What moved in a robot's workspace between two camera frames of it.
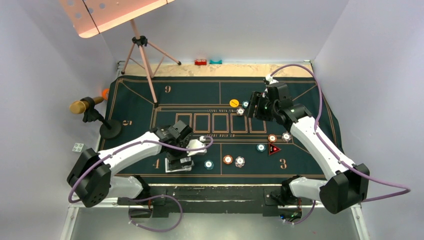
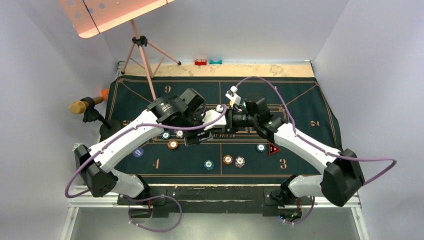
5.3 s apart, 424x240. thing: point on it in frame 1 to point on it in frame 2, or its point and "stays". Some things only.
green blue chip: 261,147 stays
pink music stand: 91,17 stays
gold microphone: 79,107 stays
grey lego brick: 78,147 stays
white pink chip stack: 239,162 stays
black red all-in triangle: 272,149 stays
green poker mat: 220,110 stays
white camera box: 195,144 to 211,115
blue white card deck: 187,160 to 193,137
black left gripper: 174,161 to 199,113
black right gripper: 257,98 to 230,119
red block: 200,62 stays
